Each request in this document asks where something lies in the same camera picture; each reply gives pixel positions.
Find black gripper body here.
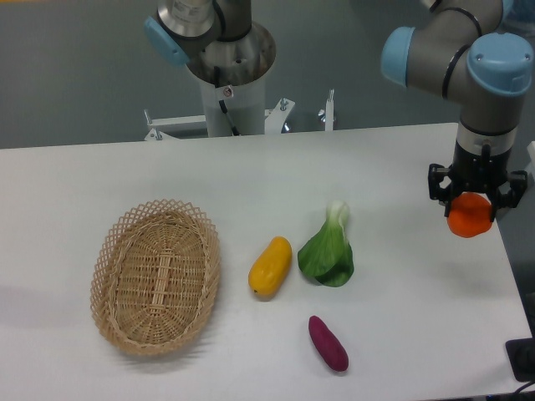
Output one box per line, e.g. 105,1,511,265
450,142,512,195

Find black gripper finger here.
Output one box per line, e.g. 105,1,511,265
427,164,456,217
488,170,527,222

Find orange fruit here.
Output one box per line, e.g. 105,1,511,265
446,192,492,238

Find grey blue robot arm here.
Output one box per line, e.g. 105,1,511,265
144,1,534,218

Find oval wicker basket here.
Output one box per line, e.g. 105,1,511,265
90,200,221,356

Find green bok choy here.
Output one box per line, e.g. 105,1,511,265
298,200,354,287

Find blue object top right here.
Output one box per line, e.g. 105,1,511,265
502,0,534,37

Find black device at edge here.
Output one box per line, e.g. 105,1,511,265
505,338,534,383

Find yellow mango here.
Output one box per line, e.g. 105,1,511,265
248,236,293,297

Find purple sweet potato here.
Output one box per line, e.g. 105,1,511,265
308,316,349,373

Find white frame at right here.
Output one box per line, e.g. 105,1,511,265
527,141,535,175

